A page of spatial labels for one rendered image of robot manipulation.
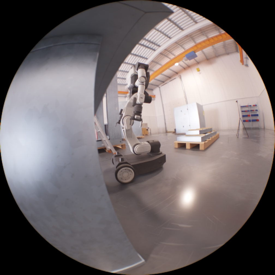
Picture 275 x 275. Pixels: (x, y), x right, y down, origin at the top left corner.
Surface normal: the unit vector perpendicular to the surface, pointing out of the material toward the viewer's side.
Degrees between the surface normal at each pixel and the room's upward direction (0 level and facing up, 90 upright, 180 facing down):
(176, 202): 0
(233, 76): 90
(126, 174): 90
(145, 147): 90
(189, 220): 0
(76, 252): 90
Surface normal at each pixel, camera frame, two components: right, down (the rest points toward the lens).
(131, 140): 0.33, 0.02
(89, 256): 0.54, -0.01
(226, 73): -0.87, 0.12
